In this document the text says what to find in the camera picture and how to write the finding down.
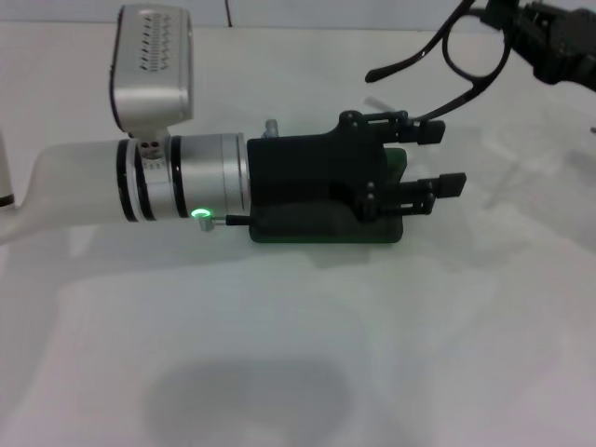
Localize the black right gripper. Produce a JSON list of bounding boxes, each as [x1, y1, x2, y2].
[[483, 0, 596, 88]]

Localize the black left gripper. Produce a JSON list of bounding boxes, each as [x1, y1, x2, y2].
[[245, 110, 467, 221]]

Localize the black glasses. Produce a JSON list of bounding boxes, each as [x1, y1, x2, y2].
[[364, 0, 512, 128]]

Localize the green glasses case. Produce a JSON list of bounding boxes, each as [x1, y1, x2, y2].
[[249, 146, 410, 247]]

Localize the left arm connector cable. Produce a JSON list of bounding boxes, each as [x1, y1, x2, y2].
[[197, 212, 252, 233]]

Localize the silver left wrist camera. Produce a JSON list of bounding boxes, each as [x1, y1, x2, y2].
[[108, 3, 196, 141]]

